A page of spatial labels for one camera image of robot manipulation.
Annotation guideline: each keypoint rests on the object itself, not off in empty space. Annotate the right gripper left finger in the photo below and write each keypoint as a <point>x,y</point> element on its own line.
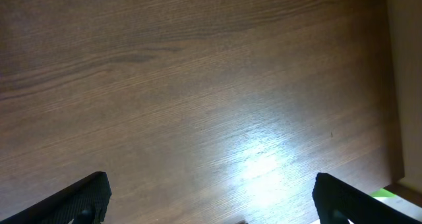
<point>85,201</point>

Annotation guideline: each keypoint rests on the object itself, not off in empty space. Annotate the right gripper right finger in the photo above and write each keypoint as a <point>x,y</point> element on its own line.
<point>337,202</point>

